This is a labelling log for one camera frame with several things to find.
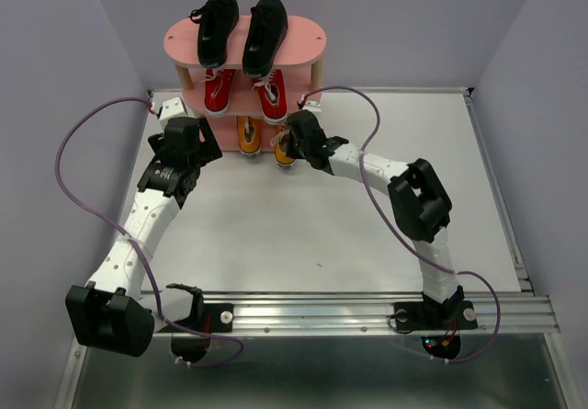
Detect orange sneaker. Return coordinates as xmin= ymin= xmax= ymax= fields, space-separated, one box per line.
xmin=236 ymin=116 xmax=262 ymax=157
xmin=270 ymin=122 xmax=295 ymax=168

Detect red sneaker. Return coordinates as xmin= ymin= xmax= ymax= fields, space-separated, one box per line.
xmin=204 ymin=69 xmax=237 ymax=117
xmin=253 ymin=70 xmax=288 ymax=125

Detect black canvas shoe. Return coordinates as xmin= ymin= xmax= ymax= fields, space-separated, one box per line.
xmin=189 ymin=0 xmax=240 ymax=69
xmin=242 ymin=0 xmax=288 ymax=79

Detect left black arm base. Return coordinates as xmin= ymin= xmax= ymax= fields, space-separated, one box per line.
xmin=155 ymin=283 xmax=239 ymax=369

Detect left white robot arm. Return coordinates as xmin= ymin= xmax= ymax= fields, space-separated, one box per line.
xmin=65 ymin=117 xmax=222 ymax=357

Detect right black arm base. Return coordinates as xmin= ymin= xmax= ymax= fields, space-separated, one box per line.
xmin=388 ymin=286 xmax=479 ymax=360

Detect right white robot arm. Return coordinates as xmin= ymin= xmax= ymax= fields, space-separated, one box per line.
xmin=287 ymin=110 xmax=464 ymax=326

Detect pink three-tier shoe shelf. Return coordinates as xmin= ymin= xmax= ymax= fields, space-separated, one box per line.
xmin=164 ymin=16 xmax=327 ymax=152

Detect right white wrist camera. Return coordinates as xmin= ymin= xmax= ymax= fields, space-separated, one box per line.
xmin=298 ymin=99 xmax=322 ymax=116

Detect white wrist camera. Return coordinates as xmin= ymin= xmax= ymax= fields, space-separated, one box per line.
xmin=148 ymin=97 xmax=188 ymax=127
xmin=298 ymin=99 xmax=322 ymax=116

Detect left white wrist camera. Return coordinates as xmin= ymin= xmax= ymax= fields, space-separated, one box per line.
xmin=148 ymin=97 xmax=188 ymax=127

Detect aluminium front rail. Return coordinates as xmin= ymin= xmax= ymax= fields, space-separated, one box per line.
xmin=204 ymin=293 xmax=559 ymax=338

